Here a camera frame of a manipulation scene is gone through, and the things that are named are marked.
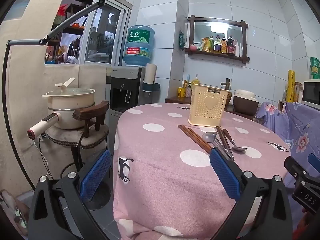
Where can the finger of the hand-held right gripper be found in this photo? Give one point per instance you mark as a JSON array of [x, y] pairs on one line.
[[296, 168], [314, 161]]

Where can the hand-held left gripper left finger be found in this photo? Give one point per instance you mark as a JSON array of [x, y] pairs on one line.
[[95, 176]]

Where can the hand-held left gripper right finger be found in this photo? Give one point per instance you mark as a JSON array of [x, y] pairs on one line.
[[225, 177]]

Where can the dark wooden chopstick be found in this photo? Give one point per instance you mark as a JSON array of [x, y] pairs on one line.
[[223, 141], [227, 145]]

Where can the translucent grey plastic spoon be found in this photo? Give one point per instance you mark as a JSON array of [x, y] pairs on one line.
[[208, 137]]

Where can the brown wooden chopstick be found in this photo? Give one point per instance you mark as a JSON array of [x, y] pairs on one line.
[[197, 139], [190, 136], [202, 137]]

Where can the cream perforated utensil holder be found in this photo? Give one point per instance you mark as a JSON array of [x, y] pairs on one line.
[[200, 115]]

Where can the purple floral cloth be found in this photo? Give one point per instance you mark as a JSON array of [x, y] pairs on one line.
[[295, 127]]

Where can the pink polka dot tablecloth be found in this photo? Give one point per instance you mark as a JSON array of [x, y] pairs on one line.
[[162, 180]]

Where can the small wooden box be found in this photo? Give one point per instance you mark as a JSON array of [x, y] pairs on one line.
[[281, 106]]

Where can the dark wooden chair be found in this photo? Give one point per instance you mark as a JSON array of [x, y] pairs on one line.
[[90, 110]]

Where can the white microwave oven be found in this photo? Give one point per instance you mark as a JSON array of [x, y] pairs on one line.
[[311, 93]]

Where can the cream cooking pot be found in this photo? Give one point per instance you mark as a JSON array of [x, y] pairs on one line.
[[72, 110]]

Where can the woven wicker basin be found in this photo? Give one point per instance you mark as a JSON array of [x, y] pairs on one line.
[[229, 101]]

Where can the brown and white container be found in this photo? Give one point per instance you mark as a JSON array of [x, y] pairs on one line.
[[245, 103]]

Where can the yellow wrapped roll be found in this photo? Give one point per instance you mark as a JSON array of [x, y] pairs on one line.
[[291, 87]]

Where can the glass pot lid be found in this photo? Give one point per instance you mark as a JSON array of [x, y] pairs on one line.
[[70, 91]]

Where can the floral pump bottle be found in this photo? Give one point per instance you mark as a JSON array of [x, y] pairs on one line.
[[189, 91]]

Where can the bronze faucet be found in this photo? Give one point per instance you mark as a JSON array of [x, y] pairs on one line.
[[227, 83]]

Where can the yellow mug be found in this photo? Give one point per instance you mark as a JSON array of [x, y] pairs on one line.
[[182, 92]]

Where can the silver black water dispenser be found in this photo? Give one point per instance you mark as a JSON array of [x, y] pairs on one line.
[[125, 80]]

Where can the yellow soap pump bottle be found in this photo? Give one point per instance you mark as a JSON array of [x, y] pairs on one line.
[[195, 80]]

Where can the blue toothbrush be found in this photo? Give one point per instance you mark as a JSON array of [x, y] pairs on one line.
[[188, 80]]

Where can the teal paper roll holder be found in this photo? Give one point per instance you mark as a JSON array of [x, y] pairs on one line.
[[151, 87]]

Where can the beige cloth cover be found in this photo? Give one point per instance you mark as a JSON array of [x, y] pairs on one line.
[[62, 75]]

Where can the white paper towel roll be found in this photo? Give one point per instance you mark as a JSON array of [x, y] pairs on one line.
[[150, 72]]

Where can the blue water jug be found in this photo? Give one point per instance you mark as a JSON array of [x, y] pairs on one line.
[[137, 55]]

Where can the row of condiment bottles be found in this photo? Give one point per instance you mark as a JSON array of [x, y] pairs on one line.
[[224, 45]]

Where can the pink round ornament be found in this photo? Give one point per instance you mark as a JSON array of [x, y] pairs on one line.
[[193, 47]]

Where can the cluttered storage shelf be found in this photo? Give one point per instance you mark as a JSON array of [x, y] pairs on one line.
[[67, 42]]

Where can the green hanging packet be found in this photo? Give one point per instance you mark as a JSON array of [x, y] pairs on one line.
[[181, 40]]

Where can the wooden framed mirror shelf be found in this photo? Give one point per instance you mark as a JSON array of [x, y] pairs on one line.
[[217, 28]]

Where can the aluminium frame window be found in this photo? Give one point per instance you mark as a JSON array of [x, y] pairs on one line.
[[105, 35]]

